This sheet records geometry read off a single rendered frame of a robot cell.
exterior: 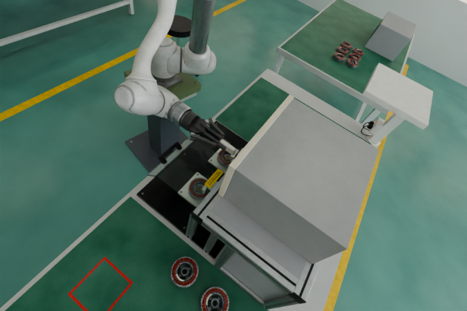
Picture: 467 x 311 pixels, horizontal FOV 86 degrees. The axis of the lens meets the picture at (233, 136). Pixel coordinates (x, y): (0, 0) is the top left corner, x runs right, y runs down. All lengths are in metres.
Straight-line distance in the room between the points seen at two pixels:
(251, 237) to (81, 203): 1.55
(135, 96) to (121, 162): 1.49
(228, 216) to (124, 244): 0.53
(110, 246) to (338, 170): 0.95
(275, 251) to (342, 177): 0.33
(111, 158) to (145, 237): 1.21
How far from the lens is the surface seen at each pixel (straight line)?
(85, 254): 1.27
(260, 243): 0.90
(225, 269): 1.20
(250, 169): 0.76
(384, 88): 1.65
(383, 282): 2.55
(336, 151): 0.94
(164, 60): 1.57
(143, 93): 0.87
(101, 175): 2.26
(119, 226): 1.27
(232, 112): 1.67
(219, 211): 0.90
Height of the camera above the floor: 1.94
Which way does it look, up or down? 51 degrees down
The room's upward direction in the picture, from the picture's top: 20 degrees clockwise
